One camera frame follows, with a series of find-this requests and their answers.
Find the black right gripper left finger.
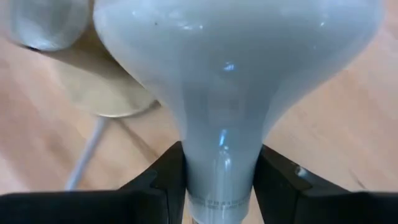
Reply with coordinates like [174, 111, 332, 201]
[0, 141, 188, 224]

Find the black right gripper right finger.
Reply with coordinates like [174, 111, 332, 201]
[253, 144, 398, 224]

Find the white flood lightbulb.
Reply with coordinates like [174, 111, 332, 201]
[92, 0, 386, 224]

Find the metal lamp socket base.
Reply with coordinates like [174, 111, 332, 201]
[6, 0, 161, 119]

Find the white lamp power cord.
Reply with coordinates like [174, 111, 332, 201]
[64, 116, 110, 191]

